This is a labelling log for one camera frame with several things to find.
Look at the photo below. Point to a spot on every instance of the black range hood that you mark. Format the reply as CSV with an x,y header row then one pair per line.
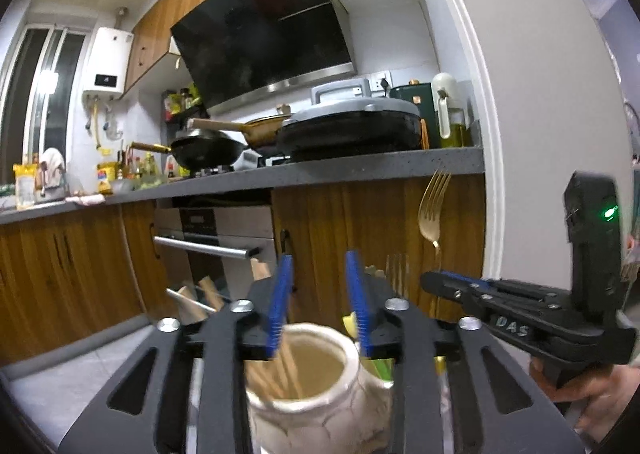
x,y
260,34

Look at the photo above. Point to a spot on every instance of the yellow plastic utensil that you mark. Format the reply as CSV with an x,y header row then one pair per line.
x,y
382,369

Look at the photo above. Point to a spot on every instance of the oil bottle with white cap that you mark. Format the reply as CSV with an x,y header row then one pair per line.
x,y
450,114

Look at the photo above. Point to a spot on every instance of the white cloth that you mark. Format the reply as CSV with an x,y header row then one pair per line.
x,y
52,164

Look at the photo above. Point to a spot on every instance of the built-in steel oven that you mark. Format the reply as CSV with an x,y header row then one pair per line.
x,y
215,234

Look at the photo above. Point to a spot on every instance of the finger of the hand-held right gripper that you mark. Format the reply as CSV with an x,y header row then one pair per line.
x,y
450,289

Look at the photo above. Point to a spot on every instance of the white water heater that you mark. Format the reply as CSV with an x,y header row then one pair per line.
x,y
107,62

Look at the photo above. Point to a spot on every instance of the wooden base cabinet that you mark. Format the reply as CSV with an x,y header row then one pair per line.
x,y
340,219

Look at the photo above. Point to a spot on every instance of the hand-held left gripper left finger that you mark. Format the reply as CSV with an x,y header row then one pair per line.
x,y
281,304

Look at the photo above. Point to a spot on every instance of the spice shelf with jars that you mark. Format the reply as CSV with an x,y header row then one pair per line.
x,y
182,102

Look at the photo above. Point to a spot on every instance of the black wok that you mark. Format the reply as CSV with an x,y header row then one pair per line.
x,y
205,149

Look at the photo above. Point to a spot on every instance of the brass frying pan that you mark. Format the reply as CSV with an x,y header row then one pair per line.
x,y
265,132

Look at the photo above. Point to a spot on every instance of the gold fork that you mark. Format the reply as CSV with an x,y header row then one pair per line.
x,y
432,214

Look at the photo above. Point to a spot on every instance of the electric griddle with grey lid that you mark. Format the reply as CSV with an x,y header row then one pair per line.
x,y
350,127

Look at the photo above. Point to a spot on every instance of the yellow gas pipe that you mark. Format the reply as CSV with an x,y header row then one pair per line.
x,y
96,127

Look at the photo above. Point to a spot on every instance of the wall socket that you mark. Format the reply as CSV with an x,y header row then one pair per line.
x,y
381,81

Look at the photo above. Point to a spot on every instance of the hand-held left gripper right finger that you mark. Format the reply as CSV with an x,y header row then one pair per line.
x,y
357,304

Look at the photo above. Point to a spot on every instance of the row of condiment bottles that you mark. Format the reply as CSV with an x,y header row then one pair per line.
x,y
145,169

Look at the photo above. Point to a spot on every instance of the large cream ceramic jar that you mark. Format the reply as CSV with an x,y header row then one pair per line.
x,y
320,414

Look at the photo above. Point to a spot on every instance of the kitchen window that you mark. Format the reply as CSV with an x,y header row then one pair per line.
x,y
45,94

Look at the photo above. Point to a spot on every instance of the bundle of wooden chopsticks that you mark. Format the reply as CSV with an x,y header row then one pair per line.
x,y
272,374

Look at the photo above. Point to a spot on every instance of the green kitchen appliance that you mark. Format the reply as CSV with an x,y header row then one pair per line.
x,y
412,92

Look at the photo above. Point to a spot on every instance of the grey kitchen countertop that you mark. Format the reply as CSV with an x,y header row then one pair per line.
x,y
350,169

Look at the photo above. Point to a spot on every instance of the person's right hand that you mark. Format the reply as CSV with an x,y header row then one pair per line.
x,y
595,394

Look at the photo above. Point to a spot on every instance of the yellow seasoning packet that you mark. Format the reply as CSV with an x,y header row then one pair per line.
x,y
106,177

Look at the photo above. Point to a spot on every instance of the yellow food bag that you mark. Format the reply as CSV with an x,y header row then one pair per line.
x,y
25,186

